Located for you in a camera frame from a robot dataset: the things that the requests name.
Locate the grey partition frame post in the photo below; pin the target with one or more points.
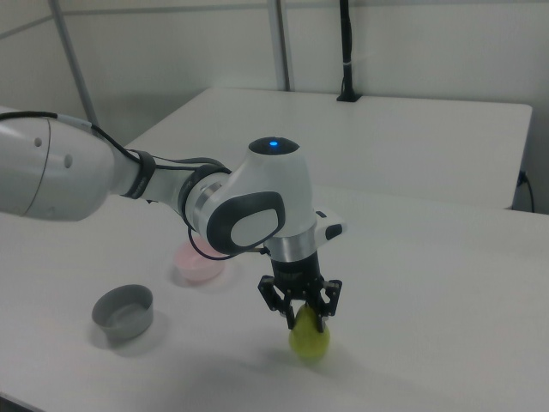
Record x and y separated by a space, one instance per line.
281 43
75 64

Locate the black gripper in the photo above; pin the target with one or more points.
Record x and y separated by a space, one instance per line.
296 274

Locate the green pear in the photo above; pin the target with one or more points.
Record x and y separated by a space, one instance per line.
311 339

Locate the black camera stand pole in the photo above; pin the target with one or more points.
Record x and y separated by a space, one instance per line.
347 43

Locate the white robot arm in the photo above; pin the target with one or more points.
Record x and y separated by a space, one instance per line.
274 189

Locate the grey bowl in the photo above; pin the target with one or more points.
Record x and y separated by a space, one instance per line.
124 319

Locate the pink bowl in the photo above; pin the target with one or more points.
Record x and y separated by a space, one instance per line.
197 266

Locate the white side table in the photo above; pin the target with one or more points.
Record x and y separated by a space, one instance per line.
386 141

